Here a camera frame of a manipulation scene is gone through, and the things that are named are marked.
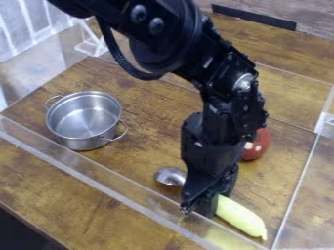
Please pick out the small steel pot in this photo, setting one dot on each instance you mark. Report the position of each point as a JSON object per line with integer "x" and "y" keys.
{"x": 83, "y": 119}

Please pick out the red toy mushroom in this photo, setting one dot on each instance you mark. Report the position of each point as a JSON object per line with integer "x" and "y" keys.
{"x": 257, "y": 148}

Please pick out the clear acrylic triangle stand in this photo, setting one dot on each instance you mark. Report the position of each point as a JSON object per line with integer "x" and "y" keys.
{"x": 93, "y": 44}

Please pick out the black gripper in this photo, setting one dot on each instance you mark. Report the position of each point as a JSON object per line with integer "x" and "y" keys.
{"x": 213, "y": 169}

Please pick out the black strip on table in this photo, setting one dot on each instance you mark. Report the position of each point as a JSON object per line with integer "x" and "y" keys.
{"x": 249, "y": 16}

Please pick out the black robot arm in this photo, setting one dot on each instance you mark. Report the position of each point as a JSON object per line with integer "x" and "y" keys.
{"x": 166, "y": 36}

